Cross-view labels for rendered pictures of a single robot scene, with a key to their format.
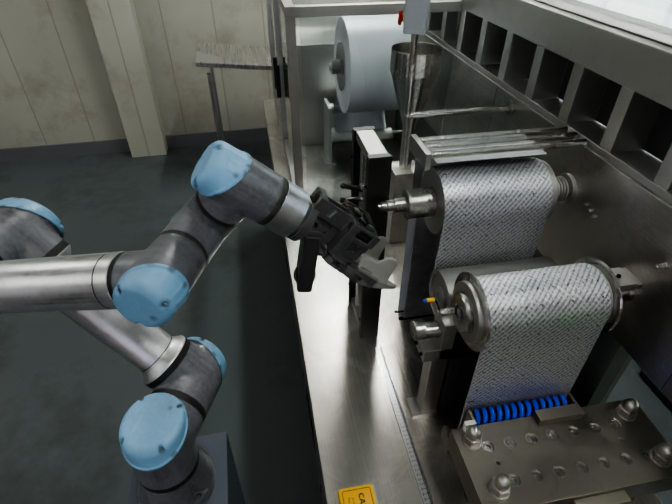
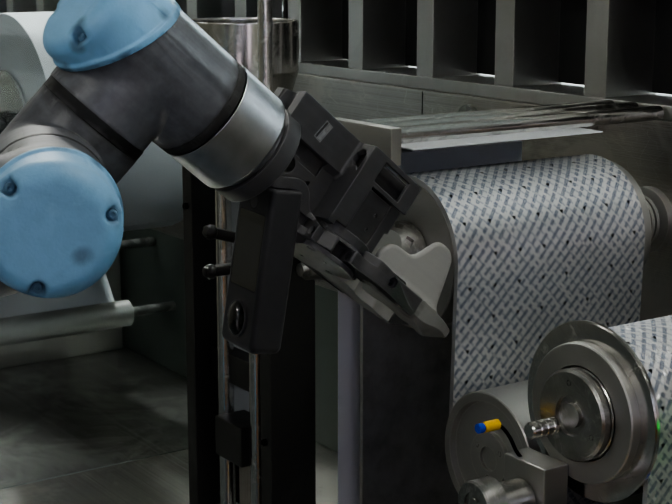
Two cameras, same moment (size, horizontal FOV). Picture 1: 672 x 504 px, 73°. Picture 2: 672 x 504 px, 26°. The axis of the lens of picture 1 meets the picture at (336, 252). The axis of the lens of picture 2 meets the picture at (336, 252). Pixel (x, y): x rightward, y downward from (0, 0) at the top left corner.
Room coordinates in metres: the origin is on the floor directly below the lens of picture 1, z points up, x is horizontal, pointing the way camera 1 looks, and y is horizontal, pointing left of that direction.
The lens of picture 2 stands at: (-0.34, 0.39, 1.62)
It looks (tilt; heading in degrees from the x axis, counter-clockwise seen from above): 12 degrees down; 336
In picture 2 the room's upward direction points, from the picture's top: straight up
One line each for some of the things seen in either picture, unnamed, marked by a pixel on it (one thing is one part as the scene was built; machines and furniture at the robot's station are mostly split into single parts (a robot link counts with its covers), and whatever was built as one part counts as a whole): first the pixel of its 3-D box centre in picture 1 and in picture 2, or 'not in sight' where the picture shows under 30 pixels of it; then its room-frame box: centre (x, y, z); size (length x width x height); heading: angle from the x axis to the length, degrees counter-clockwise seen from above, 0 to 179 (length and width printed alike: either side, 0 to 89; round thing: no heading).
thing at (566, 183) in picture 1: (552, 189); (626, 222); (0.90, -0.49, 1.34); 0.07 x 0.07 x 0.07; 10
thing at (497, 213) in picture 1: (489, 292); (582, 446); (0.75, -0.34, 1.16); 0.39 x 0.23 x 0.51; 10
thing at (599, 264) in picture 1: (592, 294); not in sight; (0.64, -0.49, 1.25); 0.15 x 0.01 x 0.15; 10
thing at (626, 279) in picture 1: (620, 278); not in sight; (0.65, -0.54, 1.28); 0.06 x 0.05 x 0.02; 100
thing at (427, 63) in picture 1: (415, 59); (241, 45); (1.33, -0.22, 1.50); 0.14 x 0.14 x 0.06
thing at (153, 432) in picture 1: (160, 436); not in sight; (0.46, 0.32, 1.07); 0.13 x 0.12 x 0.14; 169
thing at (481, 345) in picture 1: (470, 311); (590, 411); (0.60, -0.25, 1.25); 0.15 x 0.01 x 0.15; 10
